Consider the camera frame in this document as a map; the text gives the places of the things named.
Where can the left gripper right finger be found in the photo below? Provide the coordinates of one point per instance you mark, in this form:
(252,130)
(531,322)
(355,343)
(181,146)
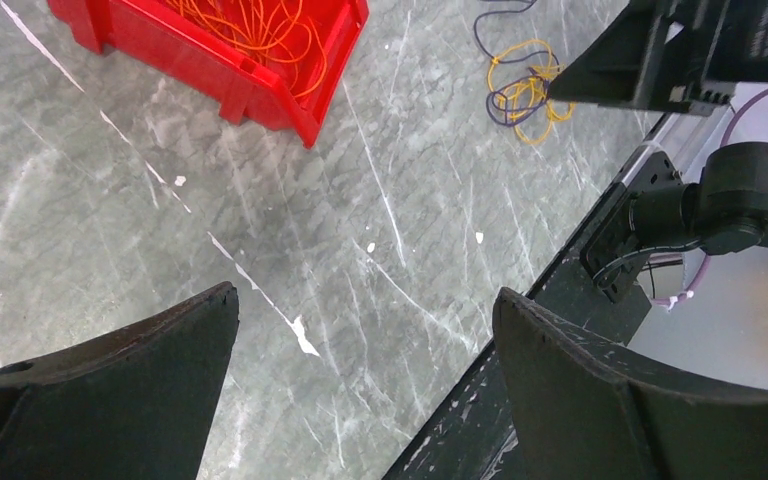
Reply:
(585,407)

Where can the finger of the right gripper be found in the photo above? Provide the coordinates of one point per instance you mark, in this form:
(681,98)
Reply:
(607,71)

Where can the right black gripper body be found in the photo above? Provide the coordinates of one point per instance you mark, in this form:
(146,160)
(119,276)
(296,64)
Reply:
(694,53)

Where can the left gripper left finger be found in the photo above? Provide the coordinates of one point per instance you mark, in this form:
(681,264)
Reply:
(135,403)

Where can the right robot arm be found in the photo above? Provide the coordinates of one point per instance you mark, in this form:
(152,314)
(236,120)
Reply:
(725,211)

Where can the right red plastic bin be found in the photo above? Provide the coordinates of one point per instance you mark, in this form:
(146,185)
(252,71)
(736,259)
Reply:
(276,63)

